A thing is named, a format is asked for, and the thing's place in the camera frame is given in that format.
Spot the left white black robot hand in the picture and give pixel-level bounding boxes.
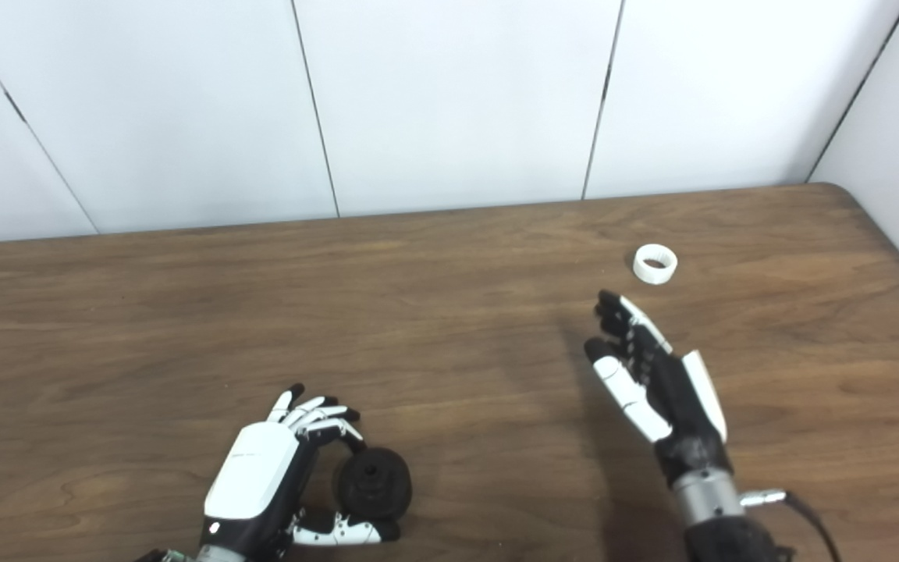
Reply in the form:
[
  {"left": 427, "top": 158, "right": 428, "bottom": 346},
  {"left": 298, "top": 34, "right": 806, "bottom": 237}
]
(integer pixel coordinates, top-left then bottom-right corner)
[{"left": 199, "top": 382, "right": 403, "bottom": 561}]

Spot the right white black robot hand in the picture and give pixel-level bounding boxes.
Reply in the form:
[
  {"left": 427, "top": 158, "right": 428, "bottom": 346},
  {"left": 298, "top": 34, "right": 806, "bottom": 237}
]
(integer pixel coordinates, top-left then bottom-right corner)
[{"left": 583, "top": 289, "right": 734, "bottom": 486}]

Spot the round black plastic part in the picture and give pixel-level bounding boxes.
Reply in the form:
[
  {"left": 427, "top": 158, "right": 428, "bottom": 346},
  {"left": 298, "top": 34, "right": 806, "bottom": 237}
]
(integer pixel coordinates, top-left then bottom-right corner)
[{"left": 333, "top": 446, "right": 414, "bottom": 523}]

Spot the white plastic ring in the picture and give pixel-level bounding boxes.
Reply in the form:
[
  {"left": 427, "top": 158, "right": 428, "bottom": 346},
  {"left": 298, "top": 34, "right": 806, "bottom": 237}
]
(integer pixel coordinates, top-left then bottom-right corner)
[{"left": 632, "top": 244, "right": 680, "bottom": 286}]

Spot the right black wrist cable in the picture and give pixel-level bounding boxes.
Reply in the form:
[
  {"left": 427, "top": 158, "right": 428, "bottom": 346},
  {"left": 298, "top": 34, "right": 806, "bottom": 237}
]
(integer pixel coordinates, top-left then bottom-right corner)
[{"left": 739, "top": 488, "right": 843, "bottom": 562}]

